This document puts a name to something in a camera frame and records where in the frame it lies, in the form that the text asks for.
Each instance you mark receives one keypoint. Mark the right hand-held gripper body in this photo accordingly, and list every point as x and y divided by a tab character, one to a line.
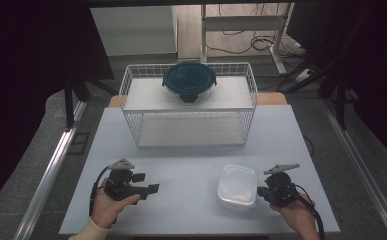
281	191

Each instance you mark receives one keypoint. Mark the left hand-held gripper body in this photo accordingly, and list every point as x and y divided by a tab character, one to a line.
119	186

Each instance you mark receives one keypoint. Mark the clear rectangular plastic container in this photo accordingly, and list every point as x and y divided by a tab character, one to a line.
237	186

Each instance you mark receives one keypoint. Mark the round container dark blue lid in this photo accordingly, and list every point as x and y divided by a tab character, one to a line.
189	78

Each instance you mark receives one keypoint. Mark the person's left hand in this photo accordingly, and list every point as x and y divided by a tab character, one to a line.
104	206

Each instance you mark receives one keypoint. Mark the person's right hand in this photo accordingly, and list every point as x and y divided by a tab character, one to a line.
297	215

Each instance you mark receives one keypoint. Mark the black metal stand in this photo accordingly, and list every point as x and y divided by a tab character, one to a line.
69	106
340	106

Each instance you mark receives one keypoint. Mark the white power strip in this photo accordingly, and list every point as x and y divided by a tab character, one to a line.
302	75

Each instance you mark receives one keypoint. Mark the dark curtain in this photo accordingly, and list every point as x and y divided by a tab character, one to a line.
24	83
377	66

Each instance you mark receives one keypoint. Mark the white cabinet panel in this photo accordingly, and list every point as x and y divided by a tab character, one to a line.
134	30

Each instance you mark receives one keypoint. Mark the aluminium rail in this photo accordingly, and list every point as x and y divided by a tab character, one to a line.
51	173
364	166

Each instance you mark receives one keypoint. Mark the white metal desk frame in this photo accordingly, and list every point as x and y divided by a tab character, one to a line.
242	23

